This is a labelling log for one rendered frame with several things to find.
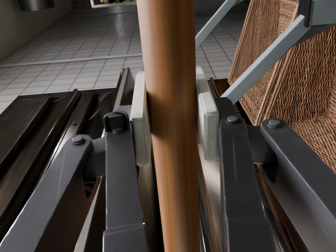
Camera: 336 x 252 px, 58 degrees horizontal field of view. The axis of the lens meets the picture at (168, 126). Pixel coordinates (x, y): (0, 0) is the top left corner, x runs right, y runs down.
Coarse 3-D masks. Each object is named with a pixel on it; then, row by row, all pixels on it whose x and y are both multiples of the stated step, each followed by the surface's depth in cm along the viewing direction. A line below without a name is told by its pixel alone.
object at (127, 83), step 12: (120, 84) 147; (132, 84) 165; (120, 96) 134; (132, 96) 157; (96, 192) 80; (96, 204) 77; (96, 216) 76; (84, 228) 70; (96, 228) 74; (84, 240) 67; (96, 240) 72
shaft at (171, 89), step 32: (160, 0) 14; (192, 0) 15; (160, 32) 15; (192, 32) 16; (160, 64) 16; (192, 64) 17; (160, 96) 17; (192, 96) 18; (160, 128) 18; (192, 128) 19; (160, 160) 20; (192, 160) 20; (160, 192) 21; (192, 192) 21; (192, 224) 22
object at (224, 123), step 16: (224, 128) 14; (240, 128) 14; (224, 144) 13; (240, 144) 13; (224, 160) 12; (240, 160) 12; (224, 176) 11; (240, 176) 11; (224, 192) 10; (240, 192) 10; (256, 192) 10; (224, 208) 10; (240, 208) 10; (256, 208) 10; (224, 224) 10; (240, 224) 8; (256, 224) 8; (224, 240) 10; (240, 240) 8; (256, 240) 8; (272, 240) 8
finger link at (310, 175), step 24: (264, 120) 14; (288, 144) 12; (264, 168) 14; (288, 168) 12; (312, 168) 11; (288, 192) 12; (312, 192) 10; (288, 216) 12; (312, 216) 10; (312, 240) 11
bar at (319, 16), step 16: (240, 0) 95; (304, 0) 51; (320, 0) 49; (304, 16) 51; (320, 16) 50; (208, 32) 99; (288, 32) 52; (304, 32) 52; (272, 48) 54; (288, 48) 54; (256, 64) 55; (272, 64) 55; (240, 80) 57; (256, 80) 57; (224, 96) 58; (240, 96) 58; (208, 208) 43; (208, 224) 40; (208, 240) 37
